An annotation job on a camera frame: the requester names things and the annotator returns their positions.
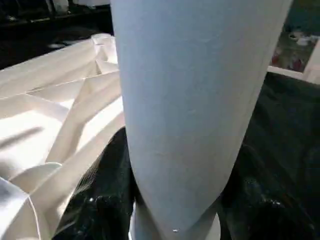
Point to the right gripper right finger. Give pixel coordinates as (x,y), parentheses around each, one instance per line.
(265,210)

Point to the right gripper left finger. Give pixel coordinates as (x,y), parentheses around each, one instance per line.
(107,200)

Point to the white plastic table leg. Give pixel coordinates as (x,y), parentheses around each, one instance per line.
(190,100)

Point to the black mat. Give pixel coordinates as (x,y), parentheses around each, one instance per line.
(290,130)

